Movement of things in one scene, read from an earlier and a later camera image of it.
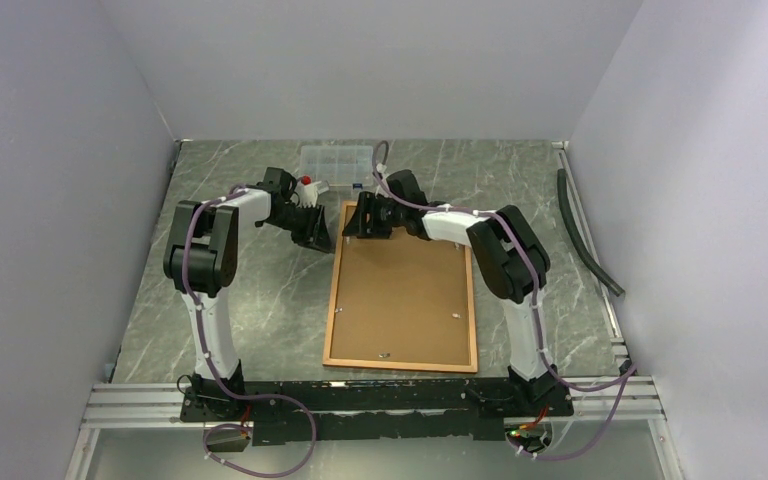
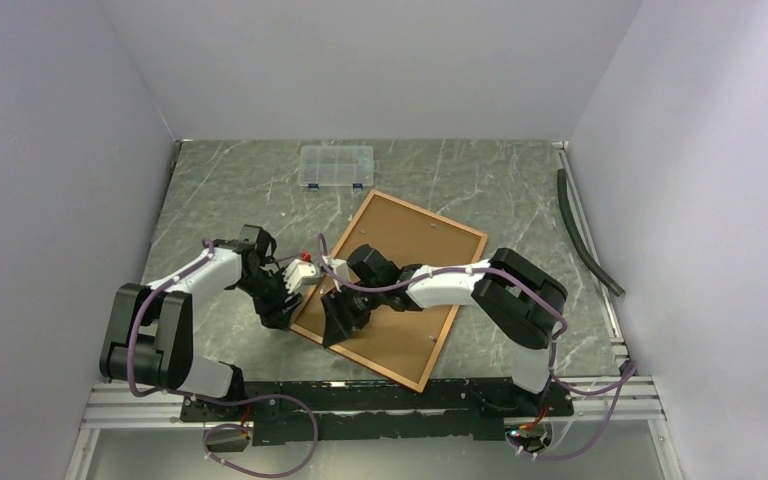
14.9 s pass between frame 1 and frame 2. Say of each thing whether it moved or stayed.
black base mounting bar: stayed
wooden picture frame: moved
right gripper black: moved
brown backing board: moved
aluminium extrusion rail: stayed
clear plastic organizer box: stayed
